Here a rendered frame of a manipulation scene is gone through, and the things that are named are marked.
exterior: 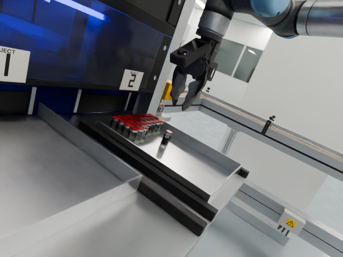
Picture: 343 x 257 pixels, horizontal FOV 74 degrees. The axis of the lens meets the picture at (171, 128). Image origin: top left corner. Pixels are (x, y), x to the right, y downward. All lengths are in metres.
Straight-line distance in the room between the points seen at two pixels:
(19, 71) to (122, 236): 0.34
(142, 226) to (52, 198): 0.14
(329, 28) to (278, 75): 1.47
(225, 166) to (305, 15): 0.43
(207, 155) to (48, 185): 0.47
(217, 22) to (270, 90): 1.49
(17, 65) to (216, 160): 0.55
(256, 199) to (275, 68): 1.06
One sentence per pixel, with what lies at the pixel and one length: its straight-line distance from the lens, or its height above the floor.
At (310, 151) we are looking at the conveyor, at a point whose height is 0.91.
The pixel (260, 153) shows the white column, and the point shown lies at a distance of 2.11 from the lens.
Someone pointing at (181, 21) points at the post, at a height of 1.24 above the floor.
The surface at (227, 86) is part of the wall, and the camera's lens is 8.97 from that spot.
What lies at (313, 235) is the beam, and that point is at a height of 0.49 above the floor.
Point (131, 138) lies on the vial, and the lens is 0.60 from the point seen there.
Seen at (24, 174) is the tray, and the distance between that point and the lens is 0.44.
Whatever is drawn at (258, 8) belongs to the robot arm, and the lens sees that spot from 0.57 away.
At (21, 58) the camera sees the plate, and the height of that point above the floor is 1.03.
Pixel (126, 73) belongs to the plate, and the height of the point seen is 1.04.
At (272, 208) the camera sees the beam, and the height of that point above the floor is 0.50.
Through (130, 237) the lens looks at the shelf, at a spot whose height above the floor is 0.88.
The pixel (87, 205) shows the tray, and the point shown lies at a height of 0.90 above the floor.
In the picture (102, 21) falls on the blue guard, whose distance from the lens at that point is 0.59.
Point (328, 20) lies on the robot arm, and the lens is 0.62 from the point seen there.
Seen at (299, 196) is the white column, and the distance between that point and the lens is 2.18.
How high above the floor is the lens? 1.14
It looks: 18 degrees down
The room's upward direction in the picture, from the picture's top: 21 degrees clockwise
